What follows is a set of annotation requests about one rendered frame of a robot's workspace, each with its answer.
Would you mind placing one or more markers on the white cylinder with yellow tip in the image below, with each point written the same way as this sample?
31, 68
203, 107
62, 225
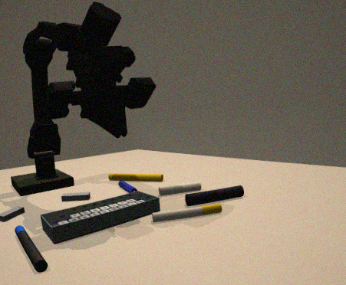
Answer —
186, 213

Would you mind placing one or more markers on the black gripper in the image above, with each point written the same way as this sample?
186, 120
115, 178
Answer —
102, 102

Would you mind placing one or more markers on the blue stylus with white tip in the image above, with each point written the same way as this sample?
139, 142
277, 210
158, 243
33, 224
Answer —
127, 187

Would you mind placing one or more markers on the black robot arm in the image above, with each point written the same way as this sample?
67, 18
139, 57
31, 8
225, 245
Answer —
89, 39

